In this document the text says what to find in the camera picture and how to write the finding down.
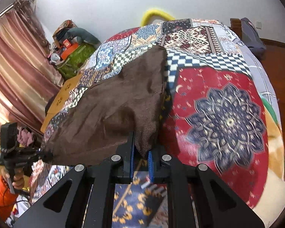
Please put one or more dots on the left hand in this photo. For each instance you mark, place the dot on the left hand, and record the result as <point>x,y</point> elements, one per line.
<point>18,182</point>

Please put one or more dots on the colourful patchwork bedspread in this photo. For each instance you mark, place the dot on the colourful patchwork bedspread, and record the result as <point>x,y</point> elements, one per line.
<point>212,139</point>

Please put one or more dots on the grey clothes on chair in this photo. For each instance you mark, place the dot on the grey clothes on chair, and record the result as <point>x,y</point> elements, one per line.
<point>251,39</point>

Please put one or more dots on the wooden lap desk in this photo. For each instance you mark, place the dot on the wooden lap desk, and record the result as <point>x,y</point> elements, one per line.
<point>59,100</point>

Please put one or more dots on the orange box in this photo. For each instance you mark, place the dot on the orange box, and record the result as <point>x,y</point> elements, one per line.
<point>68,48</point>

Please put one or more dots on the orange sleeve left forearm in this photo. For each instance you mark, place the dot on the orange sleeve left forearm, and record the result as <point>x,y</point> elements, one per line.
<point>7,200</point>

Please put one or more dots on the pink striped curtain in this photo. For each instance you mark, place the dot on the pink striped curtain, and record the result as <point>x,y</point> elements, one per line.
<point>27,79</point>

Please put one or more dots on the yellow curved foam tube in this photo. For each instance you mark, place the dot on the yellow curved foam tube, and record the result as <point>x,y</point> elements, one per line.
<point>155,13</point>

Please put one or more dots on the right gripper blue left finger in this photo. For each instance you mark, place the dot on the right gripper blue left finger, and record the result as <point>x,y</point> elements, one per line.
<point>128,157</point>

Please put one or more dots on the green fabric storage bag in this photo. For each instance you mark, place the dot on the green fabric storage bag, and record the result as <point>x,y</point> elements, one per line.
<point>70,67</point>

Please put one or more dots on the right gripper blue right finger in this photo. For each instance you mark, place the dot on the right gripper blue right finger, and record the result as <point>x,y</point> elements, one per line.
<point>154,166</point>

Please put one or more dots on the brown cloth garment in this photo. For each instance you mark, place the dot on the brown cloth garment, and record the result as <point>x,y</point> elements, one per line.
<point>109,110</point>

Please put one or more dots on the yellow fleece blanket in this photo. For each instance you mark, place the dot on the yellow fleece blanket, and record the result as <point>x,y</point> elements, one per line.
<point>275,141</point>

